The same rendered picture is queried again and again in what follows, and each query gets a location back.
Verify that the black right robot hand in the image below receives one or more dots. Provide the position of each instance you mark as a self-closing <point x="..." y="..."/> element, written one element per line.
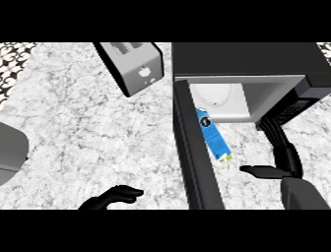
<point x="289" y="160"/>

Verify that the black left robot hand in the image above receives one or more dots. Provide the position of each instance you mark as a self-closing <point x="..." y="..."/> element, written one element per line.
<point x="117" y="195"/>

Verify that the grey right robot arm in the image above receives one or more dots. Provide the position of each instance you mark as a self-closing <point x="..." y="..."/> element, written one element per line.
<point x="304" y="195"/>

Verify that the blue milk carton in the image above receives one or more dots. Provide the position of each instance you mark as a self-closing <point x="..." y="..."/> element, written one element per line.
<point x="215" y="134"/>

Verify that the black microwave door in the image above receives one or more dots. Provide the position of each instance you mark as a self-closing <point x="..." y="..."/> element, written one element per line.
<point x="196" y="157"/>

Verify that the black microwave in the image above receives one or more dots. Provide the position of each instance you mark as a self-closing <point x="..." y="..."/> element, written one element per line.
<point x="250" y="59"/>

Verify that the silver toaster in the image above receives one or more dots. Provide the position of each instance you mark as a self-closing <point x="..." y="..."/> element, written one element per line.
<point x="136" y="69"/>

